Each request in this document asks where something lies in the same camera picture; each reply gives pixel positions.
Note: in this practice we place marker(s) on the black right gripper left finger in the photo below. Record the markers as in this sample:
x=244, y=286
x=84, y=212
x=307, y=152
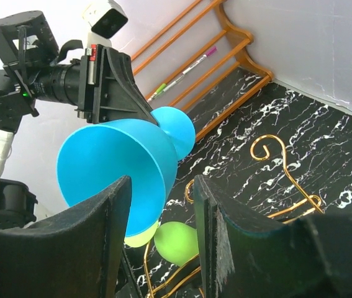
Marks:
x=75, y=253

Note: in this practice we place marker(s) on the blue plastic wine glass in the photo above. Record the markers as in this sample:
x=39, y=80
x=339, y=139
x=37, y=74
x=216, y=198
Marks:
x=95, y=156

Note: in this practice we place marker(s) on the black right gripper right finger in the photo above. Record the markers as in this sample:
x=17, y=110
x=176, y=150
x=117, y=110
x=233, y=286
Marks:
x=245, y=254

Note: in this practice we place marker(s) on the purple capped marker pen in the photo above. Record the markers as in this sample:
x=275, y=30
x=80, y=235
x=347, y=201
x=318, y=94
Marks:
x=207, y=54

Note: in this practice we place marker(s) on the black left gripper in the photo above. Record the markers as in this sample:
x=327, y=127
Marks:
x=97, y=80

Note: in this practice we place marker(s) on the green capped marker pen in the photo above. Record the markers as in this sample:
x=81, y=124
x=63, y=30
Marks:
x=165, y=87

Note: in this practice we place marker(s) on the orange wooden shelf rack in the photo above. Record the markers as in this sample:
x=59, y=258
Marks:
x=237, y=38

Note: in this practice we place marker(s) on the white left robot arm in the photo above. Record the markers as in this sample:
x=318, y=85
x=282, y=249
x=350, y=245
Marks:
x=16, y=206

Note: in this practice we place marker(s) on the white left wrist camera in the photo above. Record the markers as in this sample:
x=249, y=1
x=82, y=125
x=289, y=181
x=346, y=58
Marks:
x=103, y=19

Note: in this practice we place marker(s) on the green plastic wine glass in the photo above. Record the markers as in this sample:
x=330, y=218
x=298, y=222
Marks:
x=176, y=242

